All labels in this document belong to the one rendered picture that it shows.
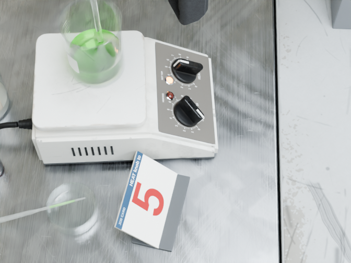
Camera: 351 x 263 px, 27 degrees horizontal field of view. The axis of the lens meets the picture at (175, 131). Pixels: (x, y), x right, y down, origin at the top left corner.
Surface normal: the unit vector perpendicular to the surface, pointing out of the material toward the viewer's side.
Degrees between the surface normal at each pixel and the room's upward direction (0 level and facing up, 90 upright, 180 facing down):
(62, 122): 0
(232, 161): 0
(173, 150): 90
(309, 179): 0
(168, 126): 30
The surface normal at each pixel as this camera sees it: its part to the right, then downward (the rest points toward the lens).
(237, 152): 0.00, -0.47
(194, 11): 0.40, 0.81
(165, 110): 0.50, -0.43
